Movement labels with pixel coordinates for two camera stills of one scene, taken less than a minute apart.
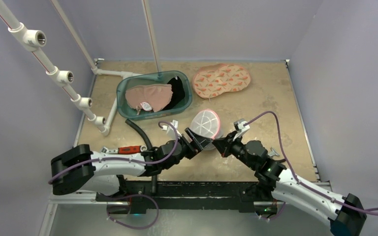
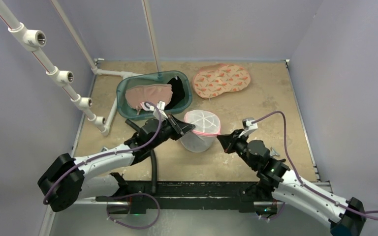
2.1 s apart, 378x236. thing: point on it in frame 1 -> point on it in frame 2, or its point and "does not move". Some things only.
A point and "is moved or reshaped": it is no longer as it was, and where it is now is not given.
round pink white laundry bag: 207,123 is moved or reshaped
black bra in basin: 178,90 does not move
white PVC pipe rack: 31,40 does not move
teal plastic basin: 156,77 does not move
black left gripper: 202,142 -> 181,127
